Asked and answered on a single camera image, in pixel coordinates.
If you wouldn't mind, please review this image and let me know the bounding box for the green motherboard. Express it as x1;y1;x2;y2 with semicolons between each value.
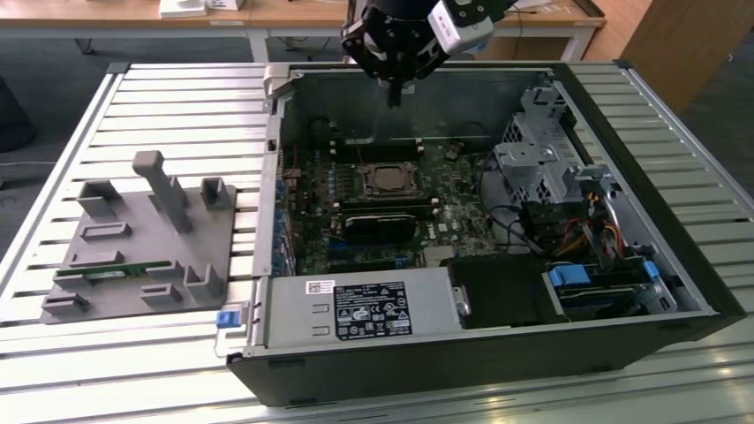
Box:
279;140;531;275

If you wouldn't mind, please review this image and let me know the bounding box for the green RAM stick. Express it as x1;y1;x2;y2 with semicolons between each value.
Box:
81;261;177;282

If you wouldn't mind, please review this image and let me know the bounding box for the black RAM stick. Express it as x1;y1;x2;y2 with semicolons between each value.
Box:
338;197;438;208

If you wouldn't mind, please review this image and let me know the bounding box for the coloured power wire bundle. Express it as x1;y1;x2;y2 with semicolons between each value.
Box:
552;220;626;257

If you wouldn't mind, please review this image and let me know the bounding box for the wooden desk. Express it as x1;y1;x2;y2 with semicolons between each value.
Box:
0;0;608;63

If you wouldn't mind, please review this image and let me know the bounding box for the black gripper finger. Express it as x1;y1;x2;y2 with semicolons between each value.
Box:
340;27;398;110
395;41;450;110

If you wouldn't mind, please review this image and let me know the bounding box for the black plastic shroud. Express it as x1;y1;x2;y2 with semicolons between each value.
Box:
447;255;567;330

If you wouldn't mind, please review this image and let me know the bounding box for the metal socket cover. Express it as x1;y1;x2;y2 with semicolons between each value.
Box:
362;162;420;198

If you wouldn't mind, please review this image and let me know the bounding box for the wooden cabinet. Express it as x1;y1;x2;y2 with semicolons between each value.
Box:
611;0;738;114

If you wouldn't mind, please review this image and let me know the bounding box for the grey data wire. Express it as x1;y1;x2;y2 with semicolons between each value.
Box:
487;203;547;256

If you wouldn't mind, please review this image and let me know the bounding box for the silver chipset heatsink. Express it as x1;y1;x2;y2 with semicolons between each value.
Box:
423;246;458;269

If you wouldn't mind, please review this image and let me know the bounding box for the black graphics card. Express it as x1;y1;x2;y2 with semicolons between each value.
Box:
340;211;418;244

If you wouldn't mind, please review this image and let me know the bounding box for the blue disk carrier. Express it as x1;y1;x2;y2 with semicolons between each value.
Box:
546;263;590;292

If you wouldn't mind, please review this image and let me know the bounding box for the silver power supply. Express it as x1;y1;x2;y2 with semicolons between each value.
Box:
257;267;467;354

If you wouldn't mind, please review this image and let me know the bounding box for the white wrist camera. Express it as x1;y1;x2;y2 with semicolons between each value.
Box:
427;0;496;57

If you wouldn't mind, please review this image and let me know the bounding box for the grey plastic bracket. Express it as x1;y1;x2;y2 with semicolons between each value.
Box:
564;163;626;204

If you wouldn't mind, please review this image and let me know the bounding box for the silver CPU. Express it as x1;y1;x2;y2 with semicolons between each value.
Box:
376;170;411;189

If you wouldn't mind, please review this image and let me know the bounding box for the black PC case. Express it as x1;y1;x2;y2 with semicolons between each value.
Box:
225;61;749;408

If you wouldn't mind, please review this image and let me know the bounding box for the CPU socket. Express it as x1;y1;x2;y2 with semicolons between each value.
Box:
358;161;423;199

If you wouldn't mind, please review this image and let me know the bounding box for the grey parts rack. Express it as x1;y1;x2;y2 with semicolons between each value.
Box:
37;149;240;326

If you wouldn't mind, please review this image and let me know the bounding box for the silver drive cage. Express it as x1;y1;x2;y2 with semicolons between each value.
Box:
492;86;590;204

